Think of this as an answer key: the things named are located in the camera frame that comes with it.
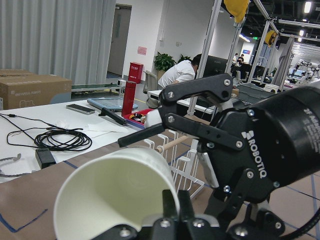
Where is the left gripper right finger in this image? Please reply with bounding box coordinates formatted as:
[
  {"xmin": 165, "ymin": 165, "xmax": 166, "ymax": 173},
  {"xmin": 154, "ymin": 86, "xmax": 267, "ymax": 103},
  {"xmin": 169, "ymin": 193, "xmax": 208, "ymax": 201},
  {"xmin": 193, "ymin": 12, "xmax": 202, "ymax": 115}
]
[{"xmin": 177, "ymin": 190, "xmax": 195, "ymax": 220}]

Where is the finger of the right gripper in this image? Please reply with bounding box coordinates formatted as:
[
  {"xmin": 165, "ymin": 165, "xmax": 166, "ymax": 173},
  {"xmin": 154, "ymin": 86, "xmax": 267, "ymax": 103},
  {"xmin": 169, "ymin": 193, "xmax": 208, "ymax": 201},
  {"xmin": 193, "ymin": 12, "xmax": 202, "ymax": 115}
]
[{"xmin": 117, "ymin": 123, "xmax": 165, "ymax": 148}]

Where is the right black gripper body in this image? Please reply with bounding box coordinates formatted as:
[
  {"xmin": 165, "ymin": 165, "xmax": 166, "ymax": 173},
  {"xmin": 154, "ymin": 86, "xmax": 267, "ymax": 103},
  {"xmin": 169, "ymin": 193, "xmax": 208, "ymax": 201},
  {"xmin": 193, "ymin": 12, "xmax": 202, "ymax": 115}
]
[{"xmin": 157, "ymin": 72, "xmax": 320, "ymax": 240}]

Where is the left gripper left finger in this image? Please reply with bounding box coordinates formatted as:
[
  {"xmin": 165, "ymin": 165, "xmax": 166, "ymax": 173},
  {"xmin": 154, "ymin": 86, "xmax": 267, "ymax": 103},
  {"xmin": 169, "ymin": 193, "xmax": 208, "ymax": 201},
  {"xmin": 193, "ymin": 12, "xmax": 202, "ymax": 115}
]
[{"xmin": 162, "ymin": 189, "xmax": 179, "ymax": 218}]

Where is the white ikea cup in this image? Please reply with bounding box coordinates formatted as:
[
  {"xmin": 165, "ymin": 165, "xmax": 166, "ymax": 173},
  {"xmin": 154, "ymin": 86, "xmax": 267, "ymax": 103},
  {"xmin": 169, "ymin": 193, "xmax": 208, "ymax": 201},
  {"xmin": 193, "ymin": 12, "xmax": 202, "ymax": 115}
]
[{"xmin": 53, "ymin": 146, "xmax": 180, "ymax": 240}]

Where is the teach pendant tablet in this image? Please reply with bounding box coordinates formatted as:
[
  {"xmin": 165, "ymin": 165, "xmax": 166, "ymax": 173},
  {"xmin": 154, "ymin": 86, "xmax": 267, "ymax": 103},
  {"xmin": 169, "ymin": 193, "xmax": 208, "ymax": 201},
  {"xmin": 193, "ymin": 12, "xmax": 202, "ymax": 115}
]
[{"xmin": 87, "ymin": 97, "xmax": 124, "ymax": 112}]

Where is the red stand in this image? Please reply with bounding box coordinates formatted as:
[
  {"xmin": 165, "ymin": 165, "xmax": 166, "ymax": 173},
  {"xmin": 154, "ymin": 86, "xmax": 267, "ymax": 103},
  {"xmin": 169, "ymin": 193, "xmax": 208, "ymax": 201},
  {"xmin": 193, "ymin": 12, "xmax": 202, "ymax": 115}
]
[{"xmin": 121, "ymin": 62, "xmax": 144, "ymax": 117}]

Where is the person in white shirt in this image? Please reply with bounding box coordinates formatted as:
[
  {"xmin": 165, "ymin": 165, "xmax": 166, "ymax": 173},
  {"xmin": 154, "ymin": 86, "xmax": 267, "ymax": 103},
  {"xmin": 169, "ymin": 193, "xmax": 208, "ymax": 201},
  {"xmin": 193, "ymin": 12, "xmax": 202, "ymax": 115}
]
[{"xmin": 157, "ymin": 53, "xmax": 202, "ymax": 90}]

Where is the green plant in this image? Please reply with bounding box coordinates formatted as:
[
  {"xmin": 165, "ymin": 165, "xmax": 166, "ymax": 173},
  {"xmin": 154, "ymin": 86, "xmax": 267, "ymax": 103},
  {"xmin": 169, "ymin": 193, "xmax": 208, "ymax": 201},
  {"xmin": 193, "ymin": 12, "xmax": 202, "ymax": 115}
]
[{"xmin": 154, "ymin": 52, "xmax": 177, "ymax": 72}]

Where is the black monitor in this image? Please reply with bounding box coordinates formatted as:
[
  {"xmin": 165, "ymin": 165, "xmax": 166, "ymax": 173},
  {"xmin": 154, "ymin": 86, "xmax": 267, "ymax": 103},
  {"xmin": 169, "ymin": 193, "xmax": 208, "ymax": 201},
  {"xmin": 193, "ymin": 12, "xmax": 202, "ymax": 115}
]
[{"xmin": 202, "ymin": 55, "xmax": 228, "ymax": 78}]

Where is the black power adapter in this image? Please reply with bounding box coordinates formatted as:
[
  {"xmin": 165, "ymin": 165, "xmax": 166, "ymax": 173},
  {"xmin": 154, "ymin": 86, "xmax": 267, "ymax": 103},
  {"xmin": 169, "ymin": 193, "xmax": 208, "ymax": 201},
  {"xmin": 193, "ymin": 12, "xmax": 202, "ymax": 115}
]
[{"xmin": 35, "ymin": 148, "xmax": 56, "ymax": 169}]

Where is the metal grabber tool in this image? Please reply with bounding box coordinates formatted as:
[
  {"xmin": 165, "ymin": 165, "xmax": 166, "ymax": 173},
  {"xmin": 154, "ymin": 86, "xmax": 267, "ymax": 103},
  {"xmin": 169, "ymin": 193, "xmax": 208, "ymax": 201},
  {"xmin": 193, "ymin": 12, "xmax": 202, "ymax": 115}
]
[{"xmin": 0, "ymin": 153, "xmax": 23, "ymax": 178}]

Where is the cardboard box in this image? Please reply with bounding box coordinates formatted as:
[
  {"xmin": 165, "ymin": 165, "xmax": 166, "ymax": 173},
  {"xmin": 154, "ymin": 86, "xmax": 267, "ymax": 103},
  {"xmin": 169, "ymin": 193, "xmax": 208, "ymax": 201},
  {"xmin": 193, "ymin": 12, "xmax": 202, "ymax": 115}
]
[{"xmin": 0, "ymin": 74, "xmax": 72, "ymax": 110}]

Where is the white wire cup rack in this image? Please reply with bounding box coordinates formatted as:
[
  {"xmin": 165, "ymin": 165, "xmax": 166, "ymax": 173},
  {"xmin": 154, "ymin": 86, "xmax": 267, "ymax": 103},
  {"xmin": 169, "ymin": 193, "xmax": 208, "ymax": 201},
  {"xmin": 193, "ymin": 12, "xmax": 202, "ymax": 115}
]
[{"xmin": 143, "ymin": 130, "xmax": 205, "ymax": 199}]

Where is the black braided cable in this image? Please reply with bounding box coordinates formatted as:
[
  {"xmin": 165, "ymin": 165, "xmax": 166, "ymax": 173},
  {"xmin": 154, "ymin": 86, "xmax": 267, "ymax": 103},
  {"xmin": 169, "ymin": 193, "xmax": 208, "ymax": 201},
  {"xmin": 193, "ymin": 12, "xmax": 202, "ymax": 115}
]
[{"xmin": 272, "ymin": 212, "xmax": 320, "ymax": 240}]

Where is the coiled black cable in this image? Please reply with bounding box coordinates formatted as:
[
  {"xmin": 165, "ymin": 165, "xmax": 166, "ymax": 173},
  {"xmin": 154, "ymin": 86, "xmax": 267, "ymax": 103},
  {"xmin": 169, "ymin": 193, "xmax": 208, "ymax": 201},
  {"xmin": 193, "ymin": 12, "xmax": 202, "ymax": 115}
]
[{"xmin": 0, "ymin": 113, "xmax": 93, "ymax": 152}]

